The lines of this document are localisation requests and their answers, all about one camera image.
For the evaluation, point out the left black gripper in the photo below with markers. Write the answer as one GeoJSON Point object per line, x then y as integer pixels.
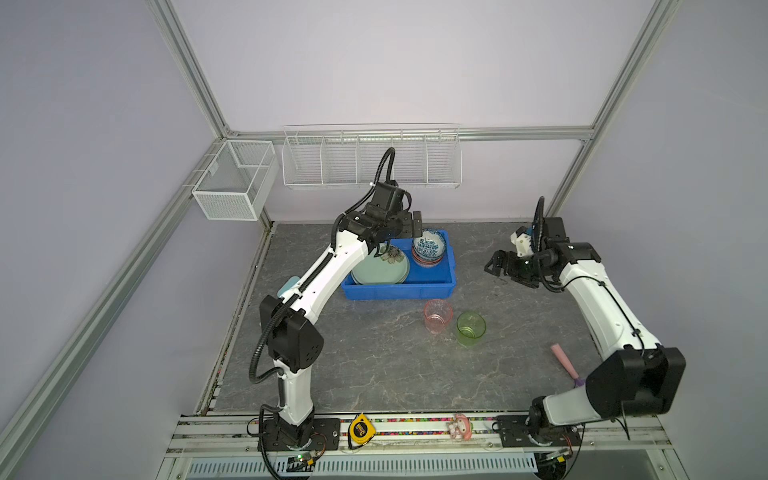
{"type": "Point", "coordinates": [409, 230]}

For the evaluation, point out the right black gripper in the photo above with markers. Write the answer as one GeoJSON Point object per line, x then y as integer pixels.
{"type": "Point", "coordinates": [510, 271]}

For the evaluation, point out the dark rimmed bottom bowl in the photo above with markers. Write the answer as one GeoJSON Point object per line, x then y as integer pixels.
{"type": "Point", "coordinates": [430, 246]}

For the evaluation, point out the blue white patterned bowl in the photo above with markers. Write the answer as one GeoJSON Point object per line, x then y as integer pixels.
{"type": "Point", "coordinates": [426, 263]}

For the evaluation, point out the light green flower plate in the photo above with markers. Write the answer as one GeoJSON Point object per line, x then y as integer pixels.
{"type": "Point", "coordinates": [385, 265]}

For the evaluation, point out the green transparent cup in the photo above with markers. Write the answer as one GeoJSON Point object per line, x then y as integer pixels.
{"type": "Point", "coordinates": [470, 328]}

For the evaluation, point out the pink transparent cup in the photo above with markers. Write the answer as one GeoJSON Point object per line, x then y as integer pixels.
{"type": "Point", "coordinates": [437, 315]}

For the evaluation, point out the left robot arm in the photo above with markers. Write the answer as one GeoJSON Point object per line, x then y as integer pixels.
{"type": "Point", "coordinates": [290, 342]}

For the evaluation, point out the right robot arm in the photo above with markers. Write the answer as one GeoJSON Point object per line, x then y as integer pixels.
{"type": "Point", "coordinates": [637, 377]}

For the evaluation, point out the blue plastic bin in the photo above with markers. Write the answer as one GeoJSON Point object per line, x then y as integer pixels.
{"type": "Point", "coordinates": [437, 282]}

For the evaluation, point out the teal spatula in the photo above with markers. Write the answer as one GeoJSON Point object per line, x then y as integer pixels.
{"type": "Point", "coordinates": [288, 285]}

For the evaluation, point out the purple pink spatula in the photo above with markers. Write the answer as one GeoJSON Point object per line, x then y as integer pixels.
{"type": "Point", "coordinates": [565, 362]}

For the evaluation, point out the pink toy figure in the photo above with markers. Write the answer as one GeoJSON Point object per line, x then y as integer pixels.
{"type": "Point", "coordinates": [459, 428]}

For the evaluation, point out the white mesh box basket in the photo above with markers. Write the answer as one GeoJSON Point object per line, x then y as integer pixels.
{"type": "Point", "coordinates": [237, 181]}

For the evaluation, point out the yellow tape measure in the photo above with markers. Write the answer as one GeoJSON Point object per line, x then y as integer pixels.
{"type": "Point", "coordinates": [360, 432]}

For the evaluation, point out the white vent grille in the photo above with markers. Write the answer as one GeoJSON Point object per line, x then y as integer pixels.
{"type": "Point", "coordinates": [336, 467]}

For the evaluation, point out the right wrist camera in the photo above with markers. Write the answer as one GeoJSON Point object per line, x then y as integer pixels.
{"type": "Point", "coordinates": [522, 242]}

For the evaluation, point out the white wire shelf basket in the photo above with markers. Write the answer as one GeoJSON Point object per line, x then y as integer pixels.
{"type": "Point", "coordinates": [347, 155]}

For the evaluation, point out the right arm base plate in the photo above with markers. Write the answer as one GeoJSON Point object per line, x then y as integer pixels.
{"type": "Point", "coordinates": [514, 431]}

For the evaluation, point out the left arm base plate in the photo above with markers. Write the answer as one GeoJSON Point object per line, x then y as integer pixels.
{"type": "Point", "coordinates": [313, 434]}

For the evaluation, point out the aluminium front rail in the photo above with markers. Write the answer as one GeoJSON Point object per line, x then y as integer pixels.
{"type": "Point", "coordinates": [231, 435]}

